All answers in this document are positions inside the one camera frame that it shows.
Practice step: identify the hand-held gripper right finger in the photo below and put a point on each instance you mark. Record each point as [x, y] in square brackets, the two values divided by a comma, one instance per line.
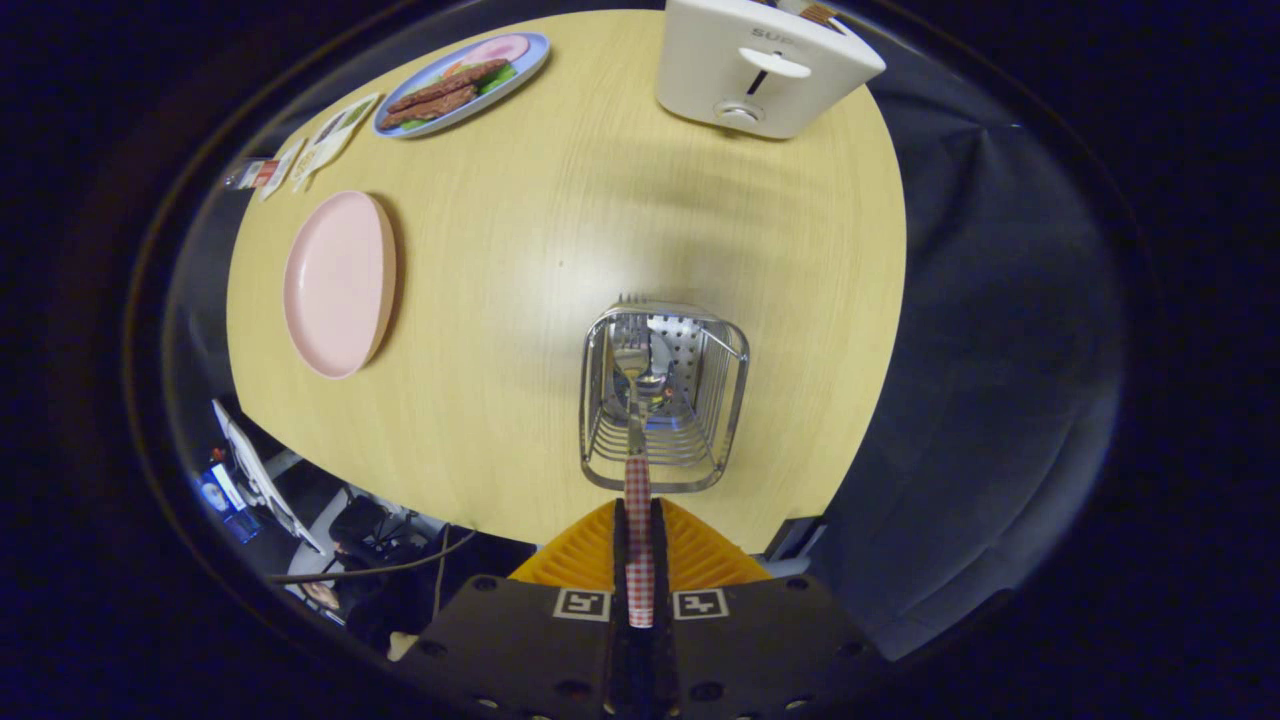
[661, 560]

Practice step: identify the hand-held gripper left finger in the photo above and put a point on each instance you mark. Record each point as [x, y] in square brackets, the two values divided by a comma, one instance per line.
[619, 560]

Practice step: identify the pink ham slice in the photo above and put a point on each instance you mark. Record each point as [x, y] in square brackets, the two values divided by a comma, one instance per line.
[498, 48]

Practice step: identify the pink round plate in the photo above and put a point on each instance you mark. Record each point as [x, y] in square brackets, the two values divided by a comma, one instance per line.
[335, 285]

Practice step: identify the white toaster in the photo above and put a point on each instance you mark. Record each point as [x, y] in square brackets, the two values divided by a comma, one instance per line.
[720, 80]

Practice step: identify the white divided tray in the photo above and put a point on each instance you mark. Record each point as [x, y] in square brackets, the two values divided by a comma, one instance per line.
[330, 150]

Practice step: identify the toast slice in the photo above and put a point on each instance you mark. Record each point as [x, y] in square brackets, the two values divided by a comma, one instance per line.
[818, 12]

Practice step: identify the white flat panel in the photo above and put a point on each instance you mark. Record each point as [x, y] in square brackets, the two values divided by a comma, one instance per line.
[265, 480]

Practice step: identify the black office chair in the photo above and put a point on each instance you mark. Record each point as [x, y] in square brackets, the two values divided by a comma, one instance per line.
[365, 525]

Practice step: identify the brown meat patty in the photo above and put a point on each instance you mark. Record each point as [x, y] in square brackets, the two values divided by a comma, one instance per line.
[430, 108]
[450, 85]

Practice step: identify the clear water bottle red cap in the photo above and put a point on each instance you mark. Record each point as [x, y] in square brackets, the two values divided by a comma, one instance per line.
[255, 175]

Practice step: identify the blue round plate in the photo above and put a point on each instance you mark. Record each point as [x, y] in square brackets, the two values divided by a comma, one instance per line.
[533, 58]

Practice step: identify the white square coaster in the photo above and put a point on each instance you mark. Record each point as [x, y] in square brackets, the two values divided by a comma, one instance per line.
[285, 170]

